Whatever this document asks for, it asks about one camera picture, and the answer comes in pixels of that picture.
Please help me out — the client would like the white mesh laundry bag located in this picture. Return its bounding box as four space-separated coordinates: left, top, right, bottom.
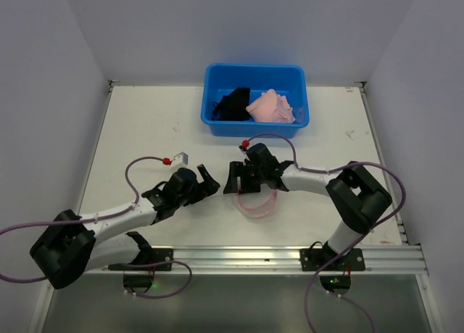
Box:
236 190 278 219

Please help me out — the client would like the pink bra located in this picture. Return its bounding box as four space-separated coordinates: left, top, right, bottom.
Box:
246 89 296 123

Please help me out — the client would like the black bra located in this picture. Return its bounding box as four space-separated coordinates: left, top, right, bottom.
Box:
212 87 251 121

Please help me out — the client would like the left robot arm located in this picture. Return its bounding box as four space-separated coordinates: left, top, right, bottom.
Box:
30 165 220 289

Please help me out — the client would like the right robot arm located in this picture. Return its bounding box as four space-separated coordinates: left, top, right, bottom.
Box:
223 141 392 261

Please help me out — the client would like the blue plastic tub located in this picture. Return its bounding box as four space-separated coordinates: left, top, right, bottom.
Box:
200 63 310 138

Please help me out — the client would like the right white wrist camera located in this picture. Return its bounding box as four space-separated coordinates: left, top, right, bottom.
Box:
239 139 253 160

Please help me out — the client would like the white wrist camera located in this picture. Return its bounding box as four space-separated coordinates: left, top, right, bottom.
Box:
239 139 253 160
162 152 189 168

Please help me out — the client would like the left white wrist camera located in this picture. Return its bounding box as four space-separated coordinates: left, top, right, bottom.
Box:
162 152 189 168

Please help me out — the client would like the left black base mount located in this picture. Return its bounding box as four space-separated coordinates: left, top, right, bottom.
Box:
108 248 173 294

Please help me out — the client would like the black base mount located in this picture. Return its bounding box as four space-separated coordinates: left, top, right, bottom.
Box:
108 248 173 294
299 241 366 295

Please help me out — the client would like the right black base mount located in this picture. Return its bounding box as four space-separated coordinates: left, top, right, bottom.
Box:
299 241 366 295

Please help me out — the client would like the aluminium mounting rail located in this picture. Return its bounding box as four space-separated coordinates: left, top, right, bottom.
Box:
86 244 428 276

